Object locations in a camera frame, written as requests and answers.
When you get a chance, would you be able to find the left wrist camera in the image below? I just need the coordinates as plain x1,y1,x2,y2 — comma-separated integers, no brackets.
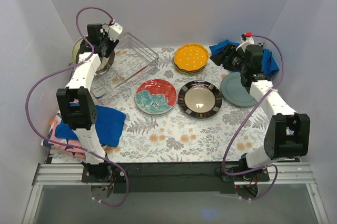
105,22,123,42

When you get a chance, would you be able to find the floral tablecloth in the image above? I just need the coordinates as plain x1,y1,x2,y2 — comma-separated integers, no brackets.
103,48,269,162

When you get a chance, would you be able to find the pink patterned cloth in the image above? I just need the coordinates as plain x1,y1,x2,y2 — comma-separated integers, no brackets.
41,110,85,159

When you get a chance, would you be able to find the red blue floral plate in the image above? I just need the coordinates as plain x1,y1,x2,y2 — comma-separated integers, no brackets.
135,78,177,115

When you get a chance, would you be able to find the brown rim beige plate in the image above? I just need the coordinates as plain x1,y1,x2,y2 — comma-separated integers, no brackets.
96,50,115,75

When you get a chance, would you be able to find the pink polka dot plate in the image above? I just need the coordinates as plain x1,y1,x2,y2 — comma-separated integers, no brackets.
174,64,206,71

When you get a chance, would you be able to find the green polka dot plate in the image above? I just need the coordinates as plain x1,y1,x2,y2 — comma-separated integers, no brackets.
175,67,204,76

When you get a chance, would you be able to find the cream plate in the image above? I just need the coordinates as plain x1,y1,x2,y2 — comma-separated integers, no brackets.
72,37,83,64

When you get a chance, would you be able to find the blue cloth at back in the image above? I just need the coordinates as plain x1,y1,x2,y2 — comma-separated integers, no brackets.
209,39,280,76

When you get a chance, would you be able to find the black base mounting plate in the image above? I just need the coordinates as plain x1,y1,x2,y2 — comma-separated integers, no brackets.
81,161,270,194

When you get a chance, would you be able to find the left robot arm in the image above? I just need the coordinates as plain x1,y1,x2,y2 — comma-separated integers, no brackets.
56,22,123,182

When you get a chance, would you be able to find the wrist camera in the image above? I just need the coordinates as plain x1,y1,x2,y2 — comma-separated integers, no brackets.
236,32,254,51
105,22,123,42

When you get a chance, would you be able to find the blue folded towel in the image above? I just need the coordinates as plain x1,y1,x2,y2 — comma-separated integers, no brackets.
55,105,126,147

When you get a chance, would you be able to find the grey-blue plate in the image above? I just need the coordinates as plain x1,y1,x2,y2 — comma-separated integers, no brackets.
221,72,257,107

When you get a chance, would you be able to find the aluminium frame rail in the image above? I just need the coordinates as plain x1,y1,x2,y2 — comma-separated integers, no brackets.
31,162,329,223

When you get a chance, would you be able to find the wire dish rack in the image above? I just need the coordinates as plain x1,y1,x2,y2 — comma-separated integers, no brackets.
91,32,158,106

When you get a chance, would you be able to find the yellow polka dot plate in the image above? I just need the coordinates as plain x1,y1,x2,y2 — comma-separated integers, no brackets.
173,43,209,70

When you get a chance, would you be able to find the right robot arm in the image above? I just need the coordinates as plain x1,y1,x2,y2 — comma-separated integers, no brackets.
210,44,310,181

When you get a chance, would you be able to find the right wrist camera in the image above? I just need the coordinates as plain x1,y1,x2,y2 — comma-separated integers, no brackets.
236,32,254,51

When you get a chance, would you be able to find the black checkered rim plate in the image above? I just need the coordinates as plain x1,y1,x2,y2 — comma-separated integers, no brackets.
177,80,223,119

